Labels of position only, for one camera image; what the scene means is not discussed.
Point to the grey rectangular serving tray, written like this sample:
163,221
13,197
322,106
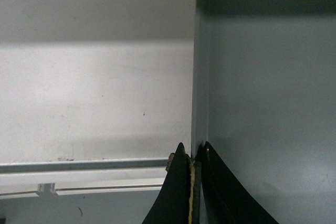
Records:
264,98

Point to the white metal shelf unit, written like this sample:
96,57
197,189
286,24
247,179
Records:
95,94

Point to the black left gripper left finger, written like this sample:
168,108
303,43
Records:
174,203

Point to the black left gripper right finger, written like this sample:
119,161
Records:
226,199

